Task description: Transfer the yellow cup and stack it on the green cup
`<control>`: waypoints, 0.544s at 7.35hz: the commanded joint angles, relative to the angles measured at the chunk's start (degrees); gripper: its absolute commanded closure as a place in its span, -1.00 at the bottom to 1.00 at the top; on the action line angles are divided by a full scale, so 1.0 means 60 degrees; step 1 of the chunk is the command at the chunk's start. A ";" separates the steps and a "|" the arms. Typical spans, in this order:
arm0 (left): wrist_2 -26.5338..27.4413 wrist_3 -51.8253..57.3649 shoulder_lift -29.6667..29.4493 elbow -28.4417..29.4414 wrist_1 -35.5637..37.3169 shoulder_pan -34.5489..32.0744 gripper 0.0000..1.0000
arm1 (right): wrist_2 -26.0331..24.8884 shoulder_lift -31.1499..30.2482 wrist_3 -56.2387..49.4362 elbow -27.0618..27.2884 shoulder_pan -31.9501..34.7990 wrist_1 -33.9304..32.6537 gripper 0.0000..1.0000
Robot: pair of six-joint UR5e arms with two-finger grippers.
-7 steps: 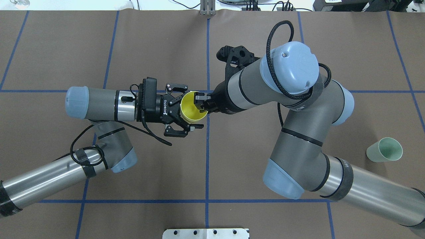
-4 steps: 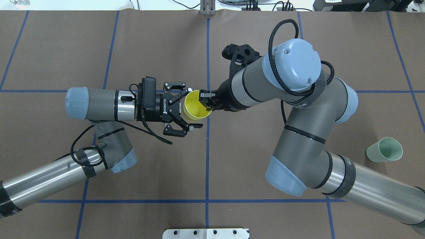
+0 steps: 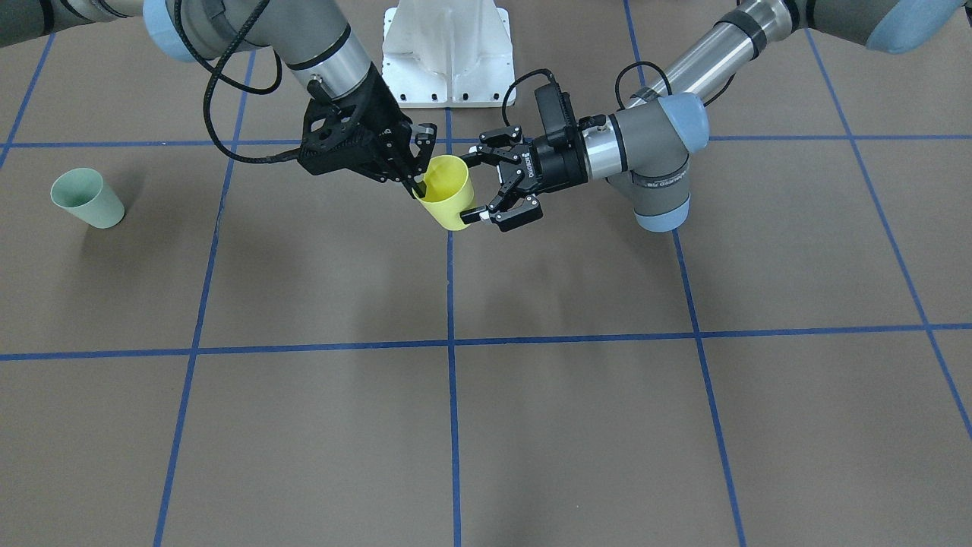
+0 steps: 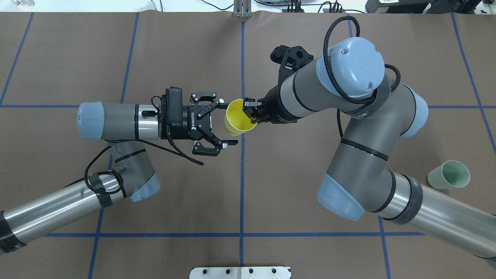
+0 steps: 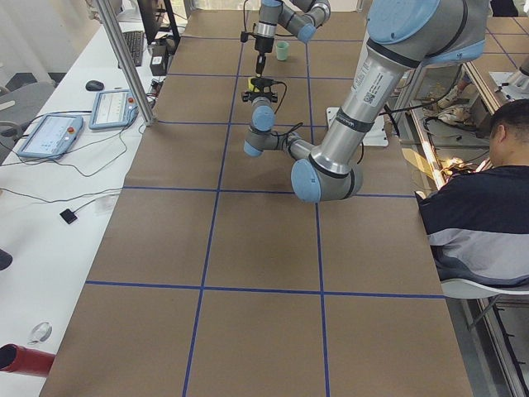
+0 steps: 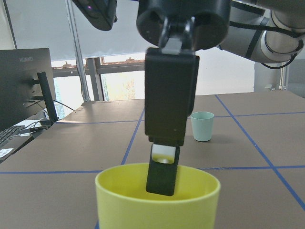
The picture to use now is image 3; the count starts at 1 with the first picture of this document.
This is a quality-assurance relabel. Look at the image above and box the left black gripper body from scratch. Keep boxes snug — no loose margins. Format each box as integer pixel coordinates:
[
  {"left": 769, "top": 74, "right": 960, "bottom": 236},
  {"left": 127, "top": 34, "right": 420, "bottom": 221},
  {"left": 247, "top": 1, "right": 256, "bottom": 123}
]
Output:
[{"left": 518, "top": 136, "right": 589, "bottom": 194}]

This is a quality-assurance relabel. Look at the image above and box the yellow plastic cup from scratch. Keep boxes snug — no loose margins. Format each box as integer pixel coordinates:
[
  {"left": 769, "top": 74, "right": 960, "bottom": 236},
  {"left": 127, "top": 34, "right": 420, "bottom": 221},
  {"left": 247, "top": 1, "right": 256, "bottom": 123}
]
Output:
[{"left": 418, "top": 154, "right": 475, "bottom": 232}]

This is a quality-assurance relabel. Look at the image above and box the green plastic cup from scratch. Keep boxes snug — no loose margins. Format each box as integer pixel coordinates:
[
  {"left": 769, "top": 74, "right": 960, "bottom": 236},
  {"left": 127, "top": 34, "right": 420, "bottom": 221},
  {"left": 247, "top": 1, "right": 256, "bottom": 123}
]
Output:
[{"left": 49, "top": 167, "right": 125, "bottom": 229}]

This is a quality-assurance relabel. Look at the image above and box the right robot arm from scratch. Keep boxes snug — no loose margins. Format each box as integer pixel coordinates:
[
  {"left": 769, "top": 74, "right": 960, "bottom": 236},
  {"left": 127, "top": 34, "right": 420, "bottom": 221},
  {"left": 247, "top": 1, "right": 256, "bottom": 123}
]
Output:
[{"left": 2, "top": 1, "right": 437, "bottom": 198}]

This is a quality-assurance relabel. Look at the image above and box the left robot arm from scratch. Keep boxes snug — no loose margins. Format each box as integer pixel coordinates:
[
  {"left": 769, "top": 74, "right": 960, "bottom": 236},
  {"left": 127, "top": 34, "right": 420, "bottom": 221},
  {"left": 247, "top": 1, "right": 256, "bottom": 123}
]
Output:
[{"left": 459, "top": 1, "right": 970, "bottom": 232}]

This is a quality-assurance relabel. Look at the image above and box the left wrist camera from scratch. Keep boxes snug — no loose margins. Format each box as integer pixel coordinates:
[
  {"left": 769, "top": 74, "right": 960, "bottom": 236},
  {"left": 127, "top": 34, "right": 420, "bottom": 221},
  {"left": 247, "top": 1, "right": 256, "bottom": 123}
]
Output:
[{"left": 535, "top": 82, "right": 576, "bottom": 151}]

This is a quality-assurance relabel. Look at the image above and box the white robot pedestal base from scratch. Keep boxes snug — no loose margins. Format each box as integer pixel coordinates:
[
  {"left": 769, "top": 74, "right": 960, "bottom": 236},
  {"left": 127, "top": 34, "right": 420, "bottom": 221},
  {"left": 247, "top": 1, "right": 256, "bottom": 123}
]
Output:
[{"left": 380, "top": 1, "right": 515, "bottom": 109}]

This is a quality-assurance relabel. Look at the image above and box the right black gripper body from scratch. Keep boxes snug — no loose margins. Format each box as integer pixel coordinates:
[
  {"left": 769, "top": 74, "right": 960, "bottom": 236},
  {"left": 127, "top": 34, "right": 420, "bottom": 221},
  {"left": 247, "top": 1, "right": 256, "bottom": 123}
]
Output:
[{"left": 298, "top": 72, "right": 415, "bottom": 182}]

